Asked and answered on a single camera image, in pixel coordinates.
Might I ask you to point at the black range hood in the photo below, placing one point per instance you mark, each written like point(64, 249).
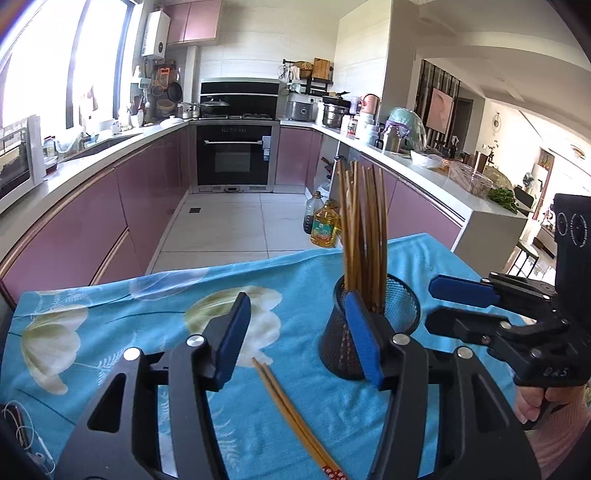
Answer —
point(247, 97)

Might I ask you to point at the bamboo chopstick seven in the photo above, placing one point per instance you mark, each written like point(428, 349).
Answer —
point(291, 419)

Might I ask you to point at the blue floral tablecloth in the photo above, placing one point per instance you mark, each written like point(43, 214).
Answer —
point(267, 370)

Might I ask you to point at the bamboo chopstick three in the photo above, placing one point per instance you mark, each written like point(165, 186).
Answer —
point(360, 228)

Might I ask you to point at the mint green kettle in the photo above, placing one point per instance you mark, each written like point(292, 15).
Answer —
point(410, 128)

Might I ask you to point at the white microwave oven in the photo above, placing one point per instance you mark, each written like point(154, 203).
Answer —
point(22, 164)

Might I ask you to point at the bamboo chopstick two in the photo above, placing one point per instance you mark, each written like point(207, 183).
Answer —
point(352, 203)

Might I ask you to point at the white bowl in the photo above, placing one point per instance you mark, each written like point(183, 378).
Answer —
point(429, 161)

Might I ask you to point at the pink thermos jug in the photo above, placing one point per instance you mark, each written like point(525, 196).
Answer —
point(370, 104)

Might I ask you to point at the white water heater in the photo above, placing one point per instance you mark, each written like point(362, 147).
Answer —
point(155, 35)

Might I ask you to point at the bamboo chopstick one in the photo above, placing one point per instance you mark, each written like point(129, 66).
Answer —
point(344, 209)

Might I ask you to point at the pink lower cabinets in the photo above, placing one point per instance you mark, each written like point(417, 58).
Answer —
point(98, 219)

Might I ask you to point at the black camera box right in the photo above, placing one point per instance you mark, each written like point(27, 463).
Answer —
point(572, 236)

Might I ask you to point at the black wall shelf rack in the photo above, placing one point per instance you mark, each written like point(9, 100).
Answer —
point(308, 78)

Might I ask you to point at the window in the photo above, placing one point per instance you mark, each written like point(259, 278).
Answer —
point(63, 62)

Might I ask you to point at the black mesh pen holder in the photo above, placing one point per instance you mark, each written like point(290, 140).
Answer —
point(356, 340)

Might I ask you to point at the right hand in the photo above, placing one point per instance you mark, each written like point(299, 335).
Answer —
point(560, 437)

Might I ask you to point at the dark oil bottle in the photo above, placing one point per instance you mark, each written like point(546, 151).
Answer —
point(312, 206)

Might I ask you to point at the silver rice cooker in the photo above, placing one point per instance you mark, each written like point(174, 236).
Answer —
point(300, 107)

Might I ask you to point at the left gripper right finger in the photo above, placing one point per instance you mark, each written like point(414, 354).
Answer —
point(478, 435)

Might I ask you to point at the bamboo chopstick six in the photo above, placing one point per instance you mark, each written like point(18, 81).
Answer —
point(383, 239)

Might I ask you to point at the pink wall picture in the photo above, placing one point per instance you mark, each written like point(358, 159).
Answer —
point(440, 111)

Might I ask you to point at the yellow cooking oil bottle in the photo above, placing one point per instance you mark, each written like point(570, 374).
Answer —
point(325, 225)

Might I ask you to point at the black wok with lid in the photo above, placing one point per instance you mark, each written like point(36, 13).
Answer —
point(213, 108)

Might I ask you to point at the black built-in oven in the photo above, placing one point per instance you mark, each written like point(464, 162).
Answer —
point(235, 156)

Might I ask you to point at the bamboo chopstick four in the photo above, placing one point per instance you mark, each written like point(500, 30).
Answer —
point(368, 228)

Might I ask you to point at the pink wall cabinet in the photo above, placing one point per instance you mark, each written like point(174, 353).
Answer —
point(192, 21)

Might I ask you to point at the steel stock pot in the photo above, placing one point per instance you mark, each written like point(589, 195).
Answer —
point(334, 108)

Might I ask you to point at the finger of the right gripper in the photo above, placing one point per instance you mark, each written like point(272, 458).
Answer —
point(461, 322)
point(463, 291)

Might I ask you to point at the bamboo chopstick five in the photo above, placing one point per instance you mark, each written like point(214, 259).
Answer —
point(376, 237)

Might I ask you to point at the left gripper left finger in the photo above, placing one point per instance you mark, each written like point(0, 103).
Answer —
point(148, 395)

